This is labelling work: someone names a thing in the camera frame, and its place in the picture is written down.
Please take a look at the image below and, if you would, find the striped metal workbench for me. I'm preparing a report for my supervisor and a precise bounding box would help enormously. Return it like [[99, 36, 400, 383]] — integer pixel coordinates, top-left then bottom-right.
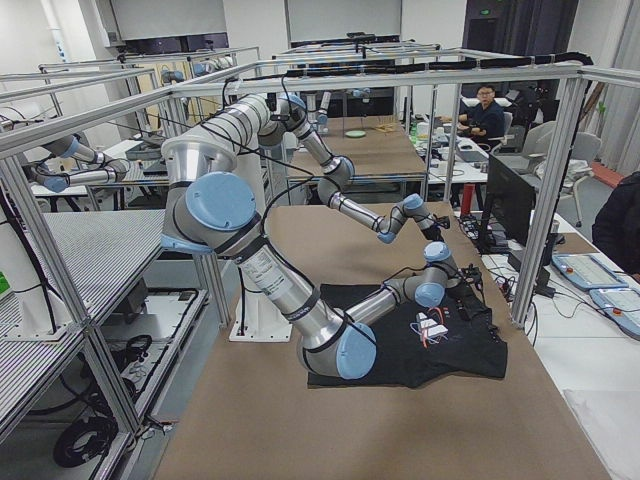
[[1, 210, 164, 437]]

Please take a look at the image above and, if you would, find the aluminium frame post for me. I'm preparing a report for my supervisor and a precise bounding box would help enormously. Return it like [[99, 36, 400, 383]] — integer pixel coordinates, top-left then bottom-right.
[[511, 76, 588, 329]]

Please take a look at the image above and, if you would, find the black computer monitor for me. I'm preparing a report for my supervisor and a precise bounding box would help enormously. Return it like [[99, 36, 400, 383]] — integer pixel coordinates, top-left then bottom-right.
[[480, 156, 536, 245]]

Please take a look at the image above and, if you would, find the seated person dark jacket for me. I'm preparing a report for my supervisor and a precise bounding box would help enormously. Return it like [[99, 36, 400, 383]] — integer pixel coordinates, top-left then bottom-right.
[[457, 85, 505, 150]]

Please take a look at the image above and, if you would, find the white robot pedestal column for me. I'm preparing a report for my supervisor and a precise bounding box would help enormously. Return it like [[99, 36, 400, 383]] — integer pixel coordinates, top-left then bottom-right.
[[228, 134, 294, 343]]

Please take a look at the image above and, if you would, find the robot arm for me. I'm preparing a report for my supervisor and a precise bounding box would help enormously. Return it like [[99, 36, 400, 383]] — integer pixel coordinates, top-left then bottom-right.
[[185, 94, 448, 243], [162, 134, 464, 380]]

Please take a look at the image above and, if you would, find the blue teach pendant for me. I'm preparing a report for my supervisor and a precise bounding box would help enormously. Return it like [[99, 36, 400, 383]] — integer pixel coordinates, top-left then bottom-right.
[[589, 288, 640, 340], [551, 254, 628, 291]]

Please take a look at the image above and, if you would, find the black printed t-shirt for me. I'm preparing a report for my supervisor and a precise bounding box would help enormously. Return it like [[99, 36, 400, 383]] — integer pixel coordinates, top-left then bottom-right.
[[307, 284, 508, 388]]

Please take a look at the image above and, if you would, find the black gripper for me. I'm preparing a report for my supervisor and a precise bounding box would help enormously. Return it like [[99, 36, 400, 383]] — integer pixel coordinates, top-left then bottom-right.
[[423, 216, 451, 242], [459, 264, 484, 295]]

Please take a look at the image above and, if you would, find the aluminium cage frame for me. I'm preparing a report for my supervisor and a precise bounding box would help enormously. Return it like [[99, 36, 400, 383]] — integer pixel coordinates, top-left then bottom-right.
[[1, 51, 639, 438]]

